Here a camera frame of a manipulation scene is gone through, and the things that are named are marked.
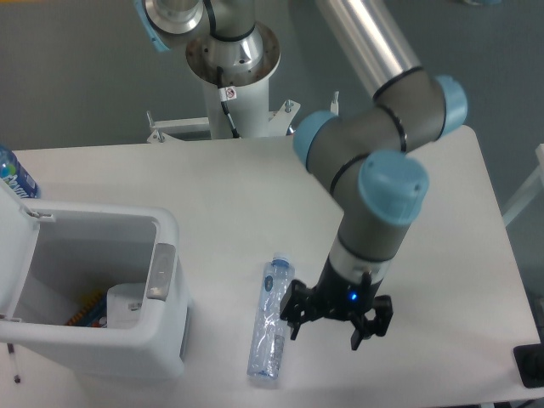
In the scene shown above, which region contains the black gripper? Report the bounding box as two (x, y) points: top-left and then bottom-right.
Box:
(280, 258), (394, 351)

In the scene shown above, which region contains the clear plastic water bottle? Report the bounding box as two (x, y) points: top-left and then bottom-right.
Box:
(246, 252), (295, 384)

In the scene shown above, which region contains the white plastic bag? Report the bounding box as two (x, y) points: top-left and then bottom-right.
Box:
(106, 283), (145, 329)

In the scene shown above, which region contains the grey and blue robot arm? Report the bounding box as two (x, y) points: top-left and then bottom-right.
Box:
(135, 1), (468, 349)

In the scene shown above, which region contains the white open trash can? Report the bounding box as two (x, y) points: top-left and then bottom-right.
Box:
(1, 185), (192, 379)

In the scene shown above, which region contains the black device at table edge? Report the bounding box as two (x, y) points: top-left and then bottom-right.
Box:
(513, 343), (543, 388)

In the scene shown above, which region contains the colourful snack wrapper in bin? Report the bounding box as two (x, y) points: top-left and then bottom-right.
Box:
(65, 292), (107, 328)

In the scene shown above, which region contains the blue labelled water bottle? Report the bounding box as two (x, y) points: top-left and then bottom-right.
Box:
(1, 145), (41, 199)

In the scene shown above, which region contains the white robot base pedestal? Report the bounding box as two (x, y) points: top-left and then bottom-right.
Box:
(147, 22), (301, 144)

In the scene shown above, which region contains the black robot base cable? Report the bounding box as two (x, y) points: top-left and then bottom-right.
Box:
(215, 65), (242, 139)

